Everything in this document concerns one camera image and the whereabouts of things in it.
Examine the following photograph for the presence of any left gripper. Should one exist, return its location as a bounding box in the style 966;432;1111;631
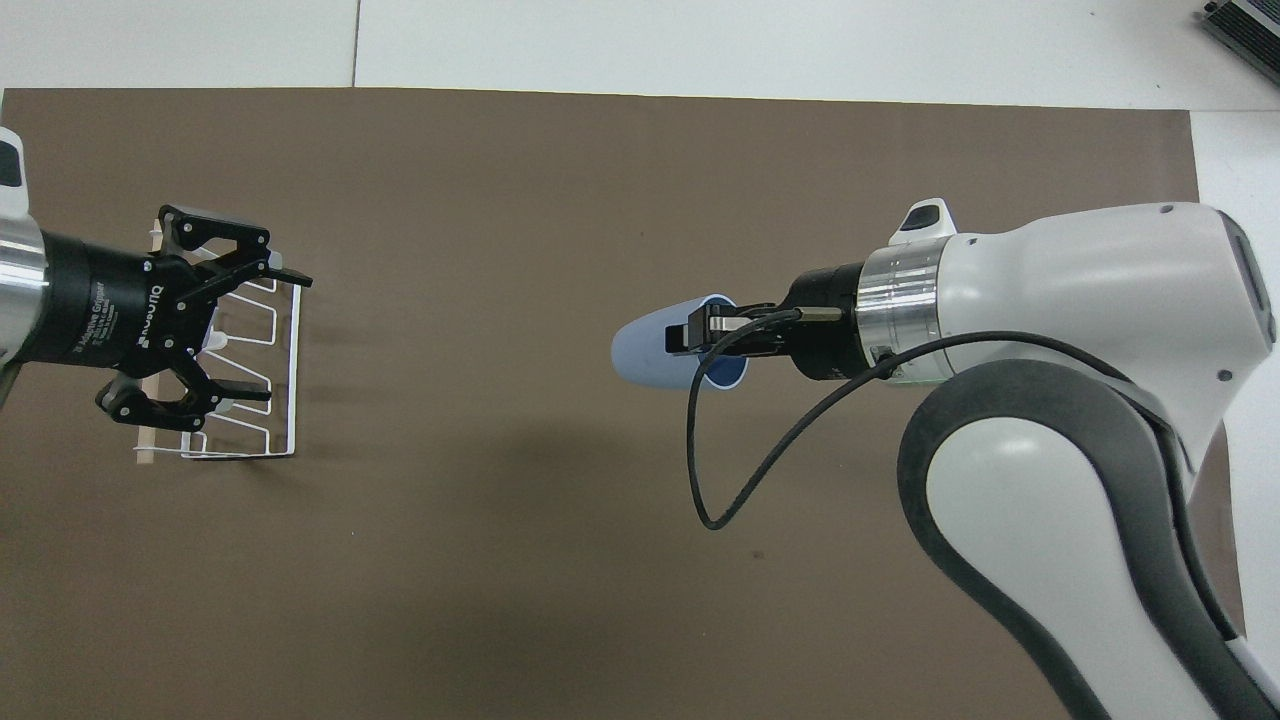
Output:
20;204;314;434

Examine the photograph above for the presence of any white wire cup holder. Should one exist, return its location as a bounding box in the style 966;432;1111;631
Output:
134;224;302;467

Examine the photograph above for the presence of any grey ribbed metal box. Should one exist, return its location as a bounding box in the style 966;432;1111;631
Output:
1199;0;1280;73

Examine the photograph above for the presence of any black cable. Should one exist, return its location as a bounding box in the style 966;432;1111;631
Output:
685;305;1196;531

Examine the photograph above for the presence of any light blue cup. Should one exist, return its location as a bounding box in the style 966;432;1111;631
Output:
610;292;750;392

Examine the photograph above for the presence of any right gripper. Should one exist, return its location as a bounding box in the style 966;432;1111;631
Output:
747;261;870;384

